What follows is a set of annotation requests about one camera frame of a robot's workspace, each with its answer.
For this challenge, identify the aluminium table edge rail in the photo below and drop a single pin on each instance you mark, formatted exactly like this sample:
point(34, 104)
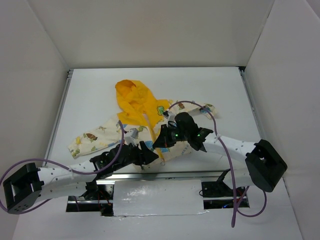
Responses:
point(183, 175)

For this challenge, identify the cream printed kids jacket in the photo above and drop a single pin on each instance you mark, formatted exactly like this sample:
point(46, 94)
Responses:
point(143, 112)

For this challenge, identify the white front cover panel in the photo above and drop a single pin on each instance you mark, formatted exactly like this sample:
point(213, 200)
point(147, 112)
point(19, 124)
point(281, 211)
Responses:
point(157, 198)

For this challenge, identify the silver zipper slider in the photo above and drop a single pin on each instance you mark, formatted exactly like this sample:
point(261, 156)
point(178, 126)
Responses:
point(163, 163)

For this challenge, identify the aluminium right side rail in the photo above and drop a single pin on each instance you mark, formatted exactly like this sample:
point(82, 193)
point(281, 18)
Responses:
point(257, 120)

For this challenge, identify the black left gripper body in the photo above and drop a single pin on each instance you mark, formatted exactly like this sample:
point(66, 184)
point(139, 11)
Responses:
point(141, 153)

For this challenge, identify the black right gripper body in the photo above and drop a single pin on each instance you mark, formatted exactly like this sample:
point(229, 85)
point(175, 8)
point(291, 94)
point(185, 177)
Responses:
point(167, 136)

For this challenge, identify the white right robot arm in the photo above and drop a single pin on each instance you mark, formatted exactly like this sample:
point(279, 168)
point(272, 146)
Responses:
point(237, 150)

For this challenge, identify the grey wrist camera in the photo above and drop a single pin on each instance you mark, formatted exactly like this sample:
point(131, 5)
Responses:
point(131, 137)
point(169, 116)

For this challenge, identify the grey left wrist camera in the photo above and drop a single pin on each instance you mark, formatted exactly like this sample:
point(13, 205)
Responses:
point(131, 137)

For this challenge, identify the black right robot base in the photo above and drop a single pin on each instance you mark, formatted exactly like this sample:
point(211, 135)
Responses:
point(216, 194)

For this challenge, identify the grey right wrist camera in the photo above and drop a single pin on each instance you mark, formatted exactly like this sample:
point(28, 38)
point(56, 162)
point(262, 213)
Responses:
point(169, 116)

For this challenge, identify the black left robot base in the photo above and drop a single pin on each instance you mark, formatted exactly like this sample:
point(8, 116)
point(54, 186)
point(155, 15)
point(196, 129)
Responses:
point(98, 198)

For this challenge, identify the aluminium left side rail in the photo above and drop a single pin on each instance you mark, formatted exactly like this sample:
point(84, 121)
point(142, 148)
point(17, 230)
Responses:
point(59, 114)

